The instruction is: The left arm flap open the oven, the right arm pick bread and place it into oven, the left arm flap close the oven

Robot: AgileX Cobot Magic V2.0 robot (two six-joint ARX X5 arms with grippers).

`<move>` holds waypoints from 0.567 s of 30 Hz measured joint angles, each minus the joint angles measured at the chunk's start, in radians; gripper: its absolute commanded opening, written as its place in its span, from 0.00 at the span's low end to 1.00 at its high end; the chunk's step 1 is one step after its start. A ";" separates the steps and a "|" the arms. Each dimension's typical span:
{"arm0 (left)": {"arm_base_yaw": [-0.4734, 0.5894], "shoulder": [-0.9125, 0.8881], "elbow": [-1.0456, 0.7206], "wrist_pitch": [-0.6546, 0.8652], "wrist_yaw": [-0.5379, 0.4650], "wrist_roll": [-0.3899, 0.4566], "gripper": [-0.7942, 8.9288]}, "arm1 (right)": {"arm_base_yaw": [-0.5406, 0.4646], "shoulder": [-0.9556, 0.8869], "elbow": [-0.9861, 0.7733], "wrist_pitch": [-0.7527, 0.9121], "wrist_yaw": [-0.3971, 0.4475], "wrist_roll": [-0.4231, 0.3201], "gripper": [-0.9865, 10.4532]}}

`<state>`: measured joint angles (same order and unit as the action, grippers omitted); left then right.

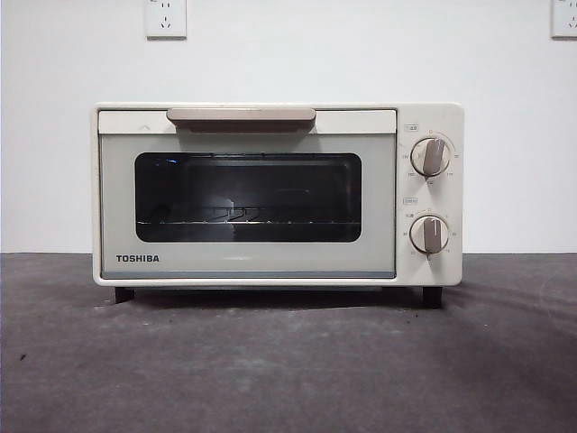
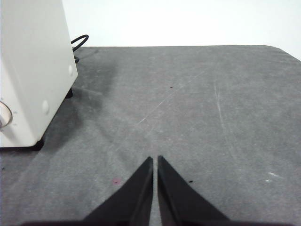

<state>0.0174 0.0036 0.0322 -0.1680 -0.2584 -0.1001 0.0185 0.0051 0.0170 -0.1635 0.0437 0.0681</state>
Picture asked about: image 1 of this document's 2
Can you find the white wall socket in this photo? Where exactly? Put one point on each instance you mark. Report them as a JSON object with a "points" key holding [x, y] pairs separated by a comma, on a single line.
{"points": [[166, 22], [565, 22]]}

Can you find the cream Toshiba toaster oven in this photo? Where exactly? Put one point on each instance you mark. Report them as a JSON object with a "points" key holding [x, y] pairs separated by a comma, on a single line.
{"points": [[428, 117]]}

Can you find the beige oven knob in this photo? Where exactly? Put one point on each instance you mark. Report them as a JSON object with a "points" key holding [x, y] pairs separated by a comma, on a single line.
{"points": [[429, 234], [431, 157]]}

